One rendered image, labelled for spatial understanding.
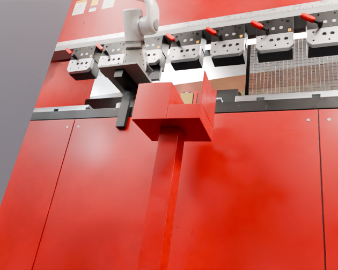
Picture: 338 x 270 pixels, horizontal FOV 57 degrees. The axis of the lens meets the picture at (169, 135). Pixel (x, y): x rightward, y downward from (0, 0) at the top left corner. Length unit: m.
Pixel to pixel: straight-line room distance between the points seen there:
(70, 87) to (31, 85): 1.83
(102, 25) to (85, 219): 1.11
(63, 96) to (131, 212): 1.35
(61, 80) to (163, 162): 1.57
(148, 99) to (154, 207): 0.30
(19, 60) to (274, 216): 0.79
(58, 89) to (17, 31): 1.74
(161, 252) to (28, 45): 0.54
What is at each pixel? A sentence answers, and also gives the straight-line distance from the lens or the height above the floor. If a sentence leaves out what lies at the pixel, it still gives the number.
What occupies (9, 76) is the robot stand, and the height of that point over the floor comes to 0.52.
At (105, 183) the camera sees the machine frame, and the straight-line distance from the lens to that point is 1.21.
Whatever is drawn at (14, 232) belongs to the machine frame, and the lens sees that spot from 1.43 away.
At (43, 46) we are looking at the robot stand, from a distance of 0.58.
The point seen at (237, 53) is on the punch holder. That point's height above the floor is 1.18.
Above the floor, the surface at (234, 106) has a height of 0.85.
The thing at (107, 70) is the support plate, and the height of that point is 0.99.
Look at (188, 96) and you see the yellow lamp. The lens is 1.04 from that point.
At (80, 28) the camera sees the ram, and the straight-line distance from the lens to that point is 1.98.
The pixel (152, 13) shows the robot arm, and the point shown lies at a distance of 1.36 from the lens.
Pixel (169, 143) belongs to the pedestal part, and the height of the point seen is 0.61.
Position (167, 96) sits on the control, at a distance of 0.88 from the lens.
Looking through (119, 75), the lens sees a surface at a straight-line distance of 1.27.
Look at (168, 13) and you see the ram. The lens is 1.71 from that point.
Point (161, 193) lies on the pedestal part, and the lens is 0.82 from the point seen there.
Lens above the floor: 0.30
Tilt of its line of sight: 22 degrees up
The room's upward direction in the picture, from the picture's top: 9 degrees clockwise
